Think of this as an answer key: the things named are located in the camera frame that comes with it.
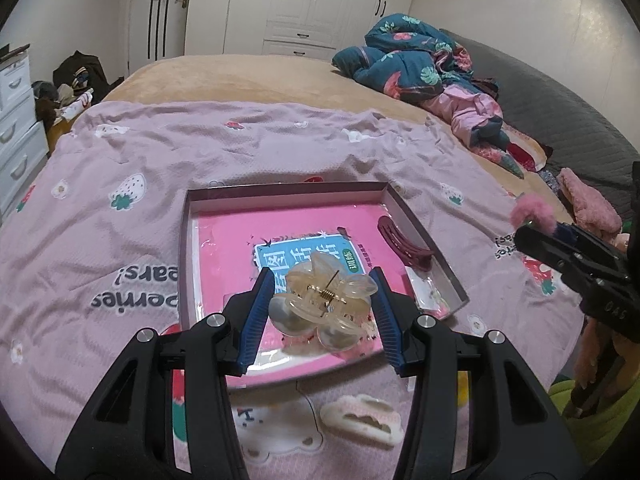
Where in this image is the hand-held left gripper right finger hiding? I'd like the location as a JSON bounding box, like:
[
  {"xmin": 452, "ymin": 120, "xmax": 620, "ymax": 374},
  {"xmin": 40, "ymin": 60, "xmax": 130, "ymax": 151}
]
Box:
[{"xmin": 367, "ymin": 266, "xmax": 583, "ymax": 480}]

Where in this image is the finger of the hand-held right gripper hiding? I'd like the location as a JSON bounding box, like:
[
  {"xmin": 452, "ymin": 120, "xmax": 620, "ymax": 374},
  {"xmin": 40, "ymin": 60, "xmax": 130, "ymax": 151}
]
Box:
[
  {"xmin": 552, "ymin": 221, "xmax": 626, "ymax": 266},
  {"xmin": 515, "ymin": 225, "xmax": 631, "ymax": 291}
]

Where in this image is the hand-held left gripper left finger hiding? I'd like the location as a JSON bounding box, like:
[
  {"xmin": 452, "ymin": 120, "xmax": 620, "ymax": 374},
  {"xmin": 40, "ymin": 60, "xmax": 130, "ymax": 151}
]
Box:
[{"xmin": 55, "ymin": 267, "xmax": 277, "ymax": 480}]

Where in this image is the pink fluffy pompom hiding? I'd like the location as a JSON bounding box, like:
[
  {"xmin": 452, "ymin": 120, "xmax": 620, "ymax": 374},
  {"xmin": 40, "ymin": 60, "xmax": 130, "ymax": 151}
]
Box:
[{"xmin": 509, "ymin": 195, "xmax": 556, "ymax": 233}]

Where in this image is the translucent cream flower hair claw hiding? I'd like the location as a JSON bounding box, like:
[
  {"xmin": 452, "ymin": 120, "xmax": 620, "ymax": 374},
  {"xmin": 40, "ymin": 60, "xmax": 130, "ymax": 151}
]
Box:
[{"xmin": 268, "ymin": 251, "xmax": 379, "ymax": 356}]

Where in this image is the clear packet with small jewelry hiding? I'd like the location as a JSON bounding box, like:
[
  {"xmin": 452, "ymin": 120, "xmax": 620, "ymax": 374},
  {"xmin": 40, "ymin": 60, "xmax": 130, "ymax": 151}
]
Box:
[{"xmin": 404, "ymin": 265, "xmax": 458, "ymax": 321}]

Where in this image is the dark red hair clip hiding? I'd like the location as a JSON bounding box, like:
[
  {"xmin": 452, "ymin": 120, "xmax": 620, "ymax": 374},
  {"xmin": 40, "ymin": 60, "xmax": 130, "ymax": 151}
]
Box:
[{"xmin": 376, "ymin": 215, "xmax": 436, "ymax": 273}]

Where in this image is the pink shallow box tray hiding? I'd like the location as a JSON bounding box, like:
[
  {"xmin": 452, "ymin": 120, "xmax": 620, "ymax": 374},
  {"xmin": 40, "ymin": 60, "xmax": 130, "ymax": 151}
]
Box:
[{"xmin": 177, "ymin": 181, "xmax": 471, "ymax": 391}]

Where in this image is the person's right hand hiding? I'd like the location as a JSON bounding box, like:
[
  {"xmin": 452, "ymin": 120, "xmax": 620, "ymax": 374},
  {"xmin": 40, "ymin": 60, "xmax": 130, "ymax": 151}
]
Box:
[{"xmin": 574, "ymin": 317, "xmax": 640, "ymax": 411}]

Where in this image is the pink plush cloth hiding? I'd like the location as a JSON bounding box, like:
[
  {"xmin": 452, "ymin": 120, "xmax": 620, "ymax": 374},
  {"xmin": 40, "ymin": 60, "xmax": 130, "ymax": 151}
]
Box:
[{"xmin": 556, "ymin": 166, "xmax": 622, "ymax": 235}]

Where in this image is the pink book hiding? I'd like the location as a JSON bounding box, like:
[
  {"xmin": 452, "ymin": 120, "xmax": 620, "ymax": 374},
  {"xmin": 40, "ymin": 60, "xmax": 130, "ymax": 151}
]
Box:
[{"xmin": 192, "ymin": 202, "xmax": 416, "ymax": 376}]

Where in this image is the red patterned pillow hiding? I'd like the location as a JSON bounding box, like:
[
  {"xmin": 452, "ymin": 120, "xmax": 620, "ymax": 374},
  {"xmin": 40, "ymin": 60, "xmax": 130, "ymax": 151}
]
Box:
[{"xmin": 475, "ymin": 125, "xmax": 553, "ymax": 173}]

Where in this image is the white cloud-shaped hair clip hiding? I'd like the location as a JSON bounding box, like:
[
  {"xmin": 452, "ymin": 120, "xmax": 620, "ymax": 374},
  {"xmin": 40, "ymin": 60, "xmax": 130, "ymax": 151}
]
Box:
[{"xmin": 320, "ymin": 394, "xmax": 405, "ymax": 448}]

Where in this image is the grey padded headboard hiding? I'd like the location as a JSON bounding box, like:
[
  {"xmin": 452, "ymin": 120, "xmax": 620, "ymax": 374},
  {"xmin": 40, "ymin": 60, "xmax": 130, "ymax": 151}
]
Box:
[{"xmin": 440, "ymin": 27, "xmax": 640, "ymax": 221}]

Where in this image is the purple printed blanket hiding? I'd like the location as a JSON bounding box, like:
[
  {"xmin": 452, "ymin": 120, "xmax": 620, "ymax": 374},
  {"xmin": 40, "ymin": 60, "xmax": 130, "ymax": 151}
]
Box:
[{"xmin": 0, "ymin": 100, "xmax": 588, "ymax": 471}]

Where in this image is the beige bed sheet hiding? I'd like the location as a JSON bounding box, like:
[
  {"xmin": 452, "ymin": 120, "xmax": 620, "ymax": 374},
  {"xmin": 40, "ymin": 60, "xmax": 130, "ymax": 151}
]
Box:
[{"xmin": 102, "ymin": 54, "xmax": 526, "ymax": 201}]

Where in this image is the teal floral duvet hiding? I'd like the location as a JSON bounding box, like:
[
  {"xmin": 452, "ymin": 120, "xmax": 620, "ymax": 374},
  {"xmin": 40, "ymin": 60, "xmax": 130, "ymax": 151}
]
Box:
[{"xmin": 332, "ymin": 12, "xmax": 526, "ymax": 178}]

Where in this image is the white door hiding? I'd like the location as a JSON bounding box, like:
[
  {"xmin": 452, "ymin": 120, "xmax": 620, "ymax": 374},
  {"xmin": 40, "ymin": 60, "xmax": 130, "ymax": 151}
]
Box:
[{"xmin": 125, "ymin": 0, "xmax": 193, "ymax": 73}]

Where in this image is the dark bags pile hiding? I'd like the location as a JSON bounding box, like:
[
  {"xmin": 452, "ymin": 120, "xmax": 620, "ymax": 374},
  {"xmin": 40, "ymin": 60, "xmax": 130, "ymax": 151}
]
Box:
[{"xmin": 52, "ymin": 50, "xmax": 111, "ymax": 96}]

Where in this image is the white drawer cabinet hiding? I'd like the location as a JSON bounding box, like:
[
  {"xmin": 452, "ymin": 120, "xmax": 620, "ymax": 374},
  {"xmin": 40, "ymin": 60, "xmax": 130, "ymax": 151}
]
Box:
[{"xmin": 0, "ymin": 45, "xmax": 51, "ymax": 221}]

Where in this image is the white wardrobe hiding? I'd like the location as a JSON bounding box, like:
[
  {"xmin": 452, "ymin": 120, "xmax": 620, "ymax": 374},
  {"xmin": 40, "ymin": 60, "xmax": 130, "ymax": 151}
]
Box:
[{"xmin": 182, "ymin": 0, "xmax": 426, "ymax": 63}]

